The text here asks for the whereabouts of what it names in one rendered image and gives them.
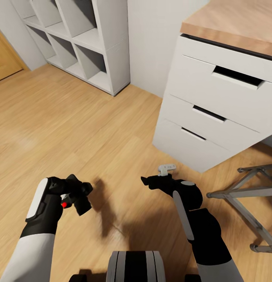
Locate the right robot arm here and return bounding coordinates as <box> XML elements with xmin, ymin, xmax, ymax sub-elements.
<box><xmin>141</xmin><ymin>163</ymin><xmax>244</xmax><ymax>282</ymax></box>

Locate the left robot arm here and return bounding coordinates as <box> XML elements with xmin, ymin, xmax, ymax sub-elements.
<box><xmin>0</xmin><ymin>174</ymin><xmax>90</xmax><ymax>282</ymax></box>

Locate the digital camera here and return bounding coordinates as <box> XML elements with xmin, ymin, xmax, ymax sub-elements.
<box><xmin>61</xmin><ymin>182</ymin><xmax>93</xmax><ymax>216</ymax></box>

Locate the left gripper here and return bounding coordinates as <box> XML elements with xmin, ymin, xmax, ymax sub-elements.
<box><xmin>65</xmin><ymin>174</ymin><xmax>90</xmax><ymax>198</ymax></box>

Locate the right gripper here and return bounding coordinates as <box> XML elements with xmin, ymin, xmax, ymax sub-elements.
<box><xmin>141</xmin><ymin>174</ymin><xmax>172</xmax><ymax>193</ymax></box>

